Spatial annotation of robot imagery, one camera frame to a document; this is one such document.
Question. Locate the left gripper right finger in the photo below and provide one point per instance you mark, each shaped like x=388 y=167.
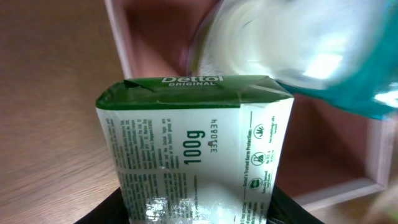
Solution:
x=284 y=210

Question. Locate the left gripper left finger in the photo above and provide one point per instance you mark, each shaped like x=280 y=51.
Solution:
x=110 y=211

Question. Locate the green white soap box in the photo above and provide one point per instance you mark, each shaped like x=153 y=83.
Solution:
x=196 y=149

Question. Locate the white cardboard box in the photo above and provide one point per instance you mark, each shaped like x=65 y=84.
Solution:
x=329 y=156

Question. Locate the teal mouthwash bottle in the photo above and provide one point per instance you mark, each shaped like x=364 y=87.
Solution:
x=372 y=91

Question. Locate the clear pump soap bottle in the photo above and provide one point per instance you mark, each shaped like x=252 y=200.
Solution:
x=312 y=44

